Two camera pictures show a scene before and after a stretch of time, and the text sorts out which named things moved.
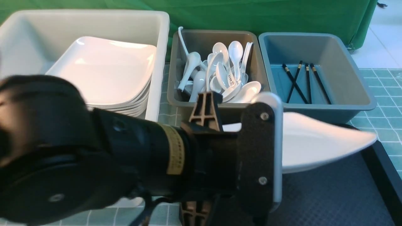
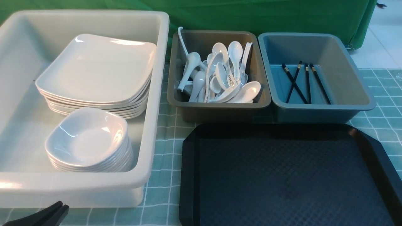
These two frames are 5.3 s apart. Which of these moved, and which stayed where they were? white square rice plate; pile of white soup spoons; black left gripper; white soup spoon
Moved: black left gripper; white square rice plate
Stayed: pile of white soup spoons; white soup spoon
